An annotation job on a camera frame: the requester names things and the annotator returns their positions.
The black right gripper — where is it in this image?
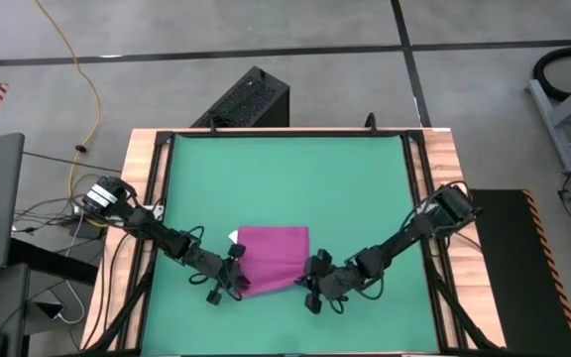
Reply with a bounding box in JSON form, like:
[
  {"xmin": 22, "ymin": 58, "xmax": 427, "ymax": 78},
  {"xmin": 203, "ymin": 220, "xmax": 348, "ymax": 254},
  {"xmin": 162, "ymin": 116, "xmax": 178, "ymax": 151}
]
[{"xmin": 293, "ymin": 249, "xmax": 362, "ymax": 314}]

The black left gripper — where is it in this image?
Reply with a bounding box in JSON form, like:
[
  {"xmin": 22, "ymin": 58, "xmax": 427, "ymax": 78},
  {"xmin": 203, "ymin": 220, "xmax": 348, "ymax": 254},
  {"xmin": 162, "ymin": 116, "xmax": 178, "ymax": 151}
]
[{"xmin": 199, "ymin": 242, "xmax": 253, "ymax": 305}]

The pink towel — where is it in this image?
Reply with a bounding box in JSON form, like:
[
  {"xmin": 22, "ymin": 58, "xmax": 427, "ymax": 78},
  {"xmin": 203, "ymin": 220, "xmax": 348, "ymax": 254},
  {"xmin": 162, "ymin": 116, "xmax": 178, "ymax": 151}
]
[{"xmin": 228, "ymin": 225, "xmax": 311, "ymax": 298}]

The green table mat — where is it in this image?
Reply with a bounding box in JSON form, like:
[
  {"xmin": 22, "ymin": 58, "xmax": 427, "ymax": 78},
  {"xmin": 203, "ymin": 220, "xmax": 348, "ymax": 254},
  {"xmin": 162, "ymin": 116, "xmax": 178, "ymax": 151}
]
[{"xmin": 139, "ymin": 134, "xmax": 445, "ymax": 356}]

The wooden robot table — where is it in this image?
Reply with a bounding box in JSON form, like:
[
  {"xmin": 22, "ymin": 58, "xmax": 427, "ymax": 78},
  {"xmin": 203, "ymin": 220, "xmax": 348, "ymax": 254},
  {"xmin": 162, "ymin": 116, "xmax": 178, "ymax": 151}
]
[{"xmin": 80, "ymin": 127, "xmax": 509, "ymax": 354}]

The black mesh computer tower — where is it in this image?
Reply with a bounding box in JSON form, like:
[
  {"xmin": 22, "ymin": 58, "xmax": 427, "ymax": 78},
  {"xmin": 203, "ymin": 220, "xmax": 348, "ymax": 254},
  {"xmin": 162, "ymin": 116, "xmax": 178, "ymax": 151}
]
[{"xmin": 190, "ymin": 65, "xmax": 291, "ymax": 129}]

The black operator desk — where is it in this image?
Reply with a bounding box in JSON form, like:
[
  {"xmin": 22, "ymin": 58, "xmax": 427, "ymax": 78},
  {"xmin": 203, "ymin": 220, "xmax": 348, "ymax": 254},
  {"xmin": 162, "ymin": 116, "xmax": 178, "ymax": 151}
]
[{"xmin": 0, "ymin": 236, "xmax": 101, "ymax": 357}]

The smartphone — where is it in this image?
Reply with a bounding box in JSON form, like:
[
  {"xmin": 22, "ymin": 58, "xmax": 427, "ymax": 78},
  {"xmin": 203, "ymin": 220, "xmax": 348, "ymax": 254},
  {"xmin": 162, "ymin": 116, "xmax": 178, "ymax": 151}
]
[{"xmin": 34, "ymin": 300, "xmax": 65, "ymax": 322}]

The large black hazard-striped mat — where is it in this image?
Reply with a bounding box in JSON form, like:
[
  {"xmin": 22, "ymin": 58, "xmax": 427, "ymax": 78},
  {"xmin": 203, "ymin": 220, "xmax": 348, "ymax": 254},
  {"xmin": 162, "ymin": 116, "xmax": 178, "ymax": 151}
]
[{"xmin": 468, "ymin": 187, "xmax": 571, "ymax": 357}]

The grey metal stand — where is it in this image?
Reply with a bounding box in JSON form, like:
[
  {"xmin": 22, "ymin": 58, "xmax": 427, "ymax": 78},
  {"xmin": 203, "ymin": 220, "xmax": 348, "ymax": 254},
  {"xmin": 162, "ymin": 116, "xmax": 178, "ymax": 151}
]
[{"xmin": 524, "ymin": 72, "xmax": 571, "ymax": 175}]

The black aluminium table frame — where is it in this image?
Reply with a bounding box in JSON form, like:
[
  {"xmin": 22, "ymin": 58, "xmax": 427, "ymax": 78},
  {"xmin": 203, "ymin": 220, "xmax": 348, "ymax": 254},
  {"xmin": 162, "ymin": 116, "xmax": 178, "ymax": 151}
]
[{"xmin": 84, "ymin": 129, "xmax": 508, "ymax": 357}]

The yellow cable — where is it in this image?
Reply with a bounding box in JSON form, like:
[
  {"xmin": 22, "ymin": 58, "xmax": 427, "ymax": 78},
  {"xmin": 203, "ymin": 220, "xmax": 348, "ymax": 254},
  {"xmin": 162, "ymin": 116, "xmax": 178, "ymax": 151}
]
[{"xmin": 34, "ymin": 0, "xmax": 104, "ymax": 229}]

